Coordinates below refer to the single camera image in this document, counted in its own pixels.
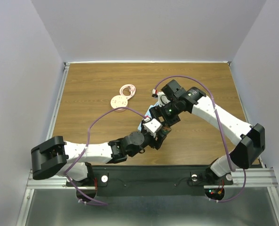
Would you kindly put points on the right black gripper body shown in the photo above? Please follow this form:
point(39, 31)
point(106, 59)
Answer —
point(169, 113)

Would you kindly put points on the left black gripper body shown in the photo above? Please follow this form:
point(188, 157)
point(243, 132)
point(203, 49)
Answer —
point(150, 141)

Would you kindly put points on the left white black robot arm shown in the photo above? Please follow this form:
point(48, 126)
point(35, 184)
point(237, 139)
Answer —
point(62, 158)

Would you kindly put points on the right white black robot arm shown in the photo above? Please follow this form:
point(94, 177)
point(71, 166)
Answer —
point(249, 140)

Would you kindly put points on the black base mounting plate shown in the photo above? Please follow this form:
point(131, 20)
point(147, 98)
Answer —
point(154, 180)

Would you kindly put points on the pink round power strip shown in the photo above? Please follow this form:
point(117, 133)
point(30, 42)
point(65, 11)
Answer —
point(119, 102)

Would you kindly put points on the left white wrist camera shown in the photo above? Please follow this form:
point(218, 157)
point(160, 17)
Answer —
point(152, 126)

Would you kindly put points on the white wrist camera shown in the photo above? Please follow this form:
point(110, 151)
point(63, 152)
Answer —
point(161, 97)
point(152, 126)

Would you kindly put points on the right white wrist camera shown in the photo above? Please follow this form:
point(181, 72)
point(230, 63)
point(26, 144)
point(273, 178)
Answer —
point(161, 97)

